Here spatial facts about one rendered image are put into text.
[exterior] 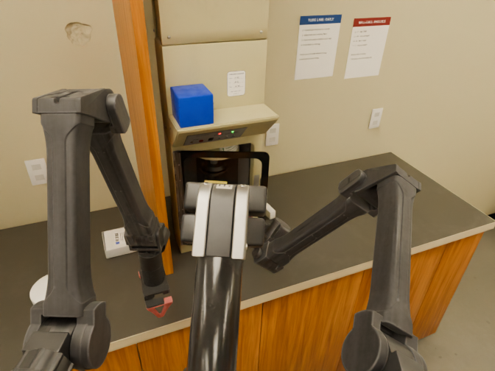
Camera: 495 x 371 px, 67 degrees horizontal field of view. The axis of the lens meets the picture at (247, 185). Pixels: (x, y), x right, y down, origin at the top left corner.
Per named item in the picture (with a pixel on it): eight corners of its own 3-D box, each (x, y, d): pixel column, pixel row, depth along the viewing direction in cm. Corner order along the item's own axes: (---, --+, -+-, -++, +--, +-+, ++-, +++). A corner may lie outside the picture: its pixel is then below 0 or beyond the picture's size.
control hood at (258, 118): (170, 144, 119) (167, 115, 114) (263, 130, 130) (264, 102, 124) (179, 161, 110) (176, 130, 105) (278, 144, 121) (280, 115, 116)
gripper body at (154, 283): (162, 267, 107) (160, 248, 103) (170, 294, 99) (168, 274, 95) (139, 274, 105) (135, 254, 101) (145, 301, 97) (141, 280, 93)
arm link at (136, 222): (47, 106, 62) (111, 105, 61) (60, 87, 65) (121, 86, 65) (124, 250, 93) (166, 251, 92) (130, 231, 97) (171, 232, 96)
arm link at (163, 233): (122, 233, 91) (157, 233, 90) (137, 205, 100) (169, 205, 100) (132, 269, 97) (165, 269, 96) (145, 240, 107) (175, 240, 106)
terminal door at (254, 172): (183, 244, 142) (174, 150, 120) (263, 244, 143) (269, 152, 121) (183, 245, 141) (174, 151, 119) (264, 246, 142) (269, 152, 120)
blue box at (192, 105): (171, 115, 113) (169, 86, 108) (204, 111, 117) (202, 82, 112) (180, 128, 106) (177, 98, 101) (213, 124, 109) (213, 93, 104)
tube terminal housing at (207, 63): (166, 216, 164) (145, 29, 122) (236, 201, 175) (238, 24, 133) (180, 253, 145) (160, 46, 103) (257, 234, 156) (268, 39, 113)
